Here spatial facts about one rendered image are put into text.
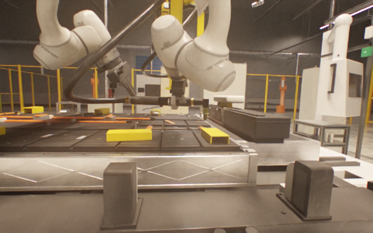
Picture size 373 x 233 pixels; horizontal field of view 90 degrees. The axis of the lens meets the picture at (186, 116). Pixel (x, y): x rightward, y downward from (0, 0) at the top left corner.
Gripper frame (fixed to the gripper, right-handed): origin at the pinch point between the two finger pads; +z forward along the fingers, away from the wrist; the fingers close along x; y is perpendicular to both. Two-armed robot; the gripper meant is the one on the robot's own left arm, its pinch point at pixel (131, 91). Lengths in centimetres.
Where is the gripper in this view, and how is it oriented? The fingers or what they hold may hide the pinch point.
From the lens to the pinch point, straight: 99.0
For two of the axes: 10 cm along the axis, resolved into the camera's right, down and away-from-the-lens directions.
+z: 4.0, 7.8, 4.9
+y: 9.0, -2.4, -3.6
